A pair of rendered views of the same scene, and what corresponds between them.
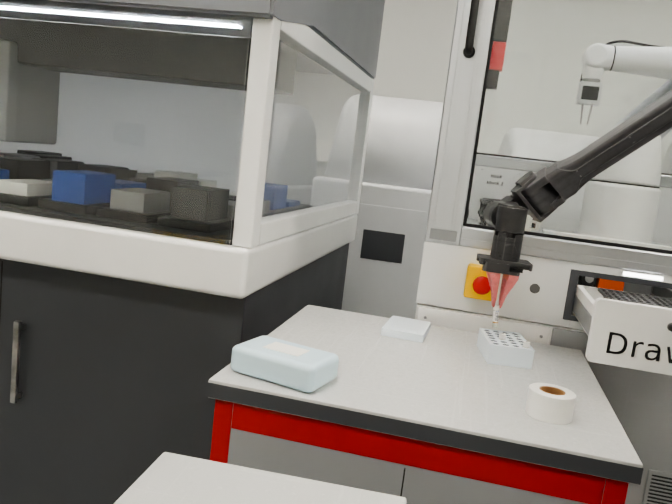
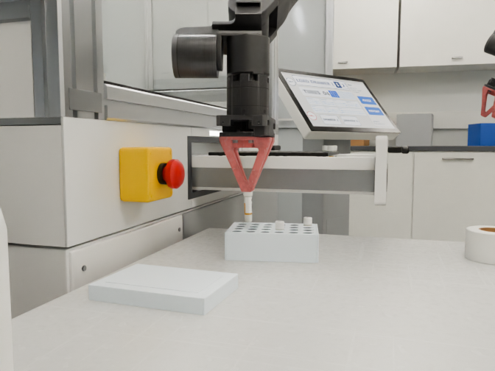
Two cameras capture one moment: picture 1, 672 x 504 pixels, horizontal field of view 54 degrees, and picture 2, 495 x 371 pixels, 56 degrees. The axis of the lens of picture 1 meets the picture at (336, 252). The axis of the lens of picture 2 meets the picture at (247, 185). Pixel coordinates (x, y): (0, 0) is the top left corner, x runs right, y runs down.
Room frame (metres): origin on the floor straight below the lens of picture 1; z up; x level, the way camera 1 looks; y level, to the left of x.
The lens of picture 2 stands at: (1.24, 0.29, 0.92)
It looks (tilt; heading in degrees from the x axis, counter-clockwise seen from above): 5 degrees down; 275
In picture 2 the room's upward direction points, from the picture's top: straight up
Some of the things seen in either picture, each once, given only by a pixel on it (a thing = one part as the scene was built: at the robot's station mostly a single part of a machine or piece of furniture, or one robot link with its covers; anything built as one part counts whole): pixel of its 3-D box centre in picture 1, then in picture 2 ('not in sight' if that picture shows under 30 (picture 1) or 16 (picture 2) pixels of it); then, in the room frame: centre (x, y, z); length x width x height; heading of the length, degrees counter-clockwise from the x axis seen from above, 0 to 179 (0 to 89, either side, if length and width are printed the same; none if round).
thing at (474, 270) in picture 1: (482, 282); (149, 173); (1.44, -0.33, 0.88); 0.07 x 0.05 x 0.07; 78
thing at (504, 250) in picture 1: (506, 249); (247, 104); (1.30, -0.34, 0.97); 0.10 x 0.07 x 0.07; 86
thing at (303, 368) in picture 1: (285, 362); not in sight; (1.01, 0.06, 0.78); 0.15 x 0.10 x 0.04; 65
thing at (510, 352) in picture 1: (504, 347); (272, 241); (1.27, -0.35, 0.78); 0.12 x 0.08 x 0.04; 178
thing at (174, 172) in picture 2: (482, 284); (171, 174); (1.40, -0.32, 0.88); 0.04 x 0.03 x 0.04; 78
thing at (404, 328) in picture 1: (406, 328); (166, 285); (1.37, -0.17, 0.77); 0.13 x 0.09 x 0.02; 166
